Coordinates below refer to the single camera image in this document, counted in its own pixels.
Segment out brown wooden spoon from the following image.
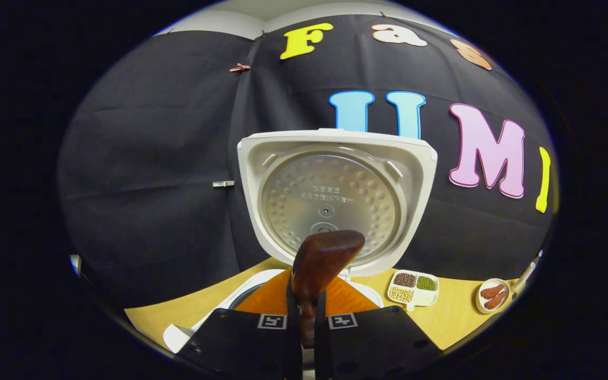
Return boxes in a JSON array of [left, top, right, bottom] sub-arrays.
[[290, 230, 366, 349]]

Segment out black backdrop cloth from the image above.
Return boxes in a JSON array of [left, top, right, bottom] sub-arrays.
[[57, 13, 558, 317]]

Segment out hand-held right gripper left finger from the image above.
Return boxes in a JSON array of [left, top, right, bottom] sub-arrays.
[[176, 269, 303, 380]]

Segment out white round plate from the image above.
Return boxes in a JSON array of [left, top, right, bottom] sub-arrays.
[[475, 278, 511, 315]]

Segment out white divided bean dish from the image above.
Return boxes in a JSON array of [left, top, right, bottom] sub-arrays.
[[387, 270, 440, 312]]

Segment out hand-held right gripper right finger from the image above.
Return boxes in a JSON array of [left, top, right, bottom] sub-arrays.
[[315, 274, 443, 380]]

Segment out white rice cooker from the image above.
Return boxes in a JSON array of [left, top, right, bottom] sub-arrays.
[[163, 128, 438, 354]]

